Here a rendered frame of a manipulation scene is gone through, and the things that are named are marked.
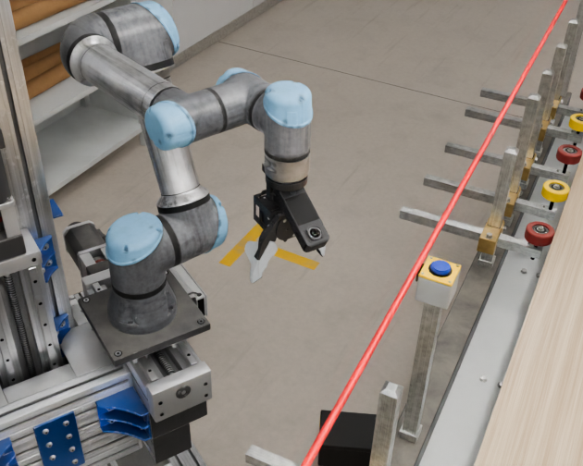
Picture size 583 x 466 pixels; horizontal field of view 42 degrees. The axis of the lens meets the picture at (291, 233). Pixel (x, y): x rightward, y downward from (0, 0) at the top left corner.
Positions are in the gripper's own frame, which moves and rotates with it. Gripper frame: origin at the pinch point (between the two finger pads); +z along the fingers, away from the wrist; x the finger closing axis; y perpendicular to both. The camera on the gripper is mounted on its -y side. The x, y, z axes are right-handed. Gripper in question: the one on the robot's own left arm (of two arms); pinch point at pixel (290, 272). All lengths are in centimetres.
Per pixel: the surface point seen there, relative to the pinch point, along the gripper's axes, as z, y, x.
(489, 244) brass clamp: 48, 29, -88
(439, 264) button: 8.5, -4.6, -32.7
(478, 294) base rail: 62, 25, -83
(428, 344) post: 29.0, -6.6, -31.9
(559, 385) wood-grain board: 42, -23, -59
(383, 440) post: 32.0, -20.1, -9.7
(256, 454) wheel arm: 49.1, 0.7, 6.7
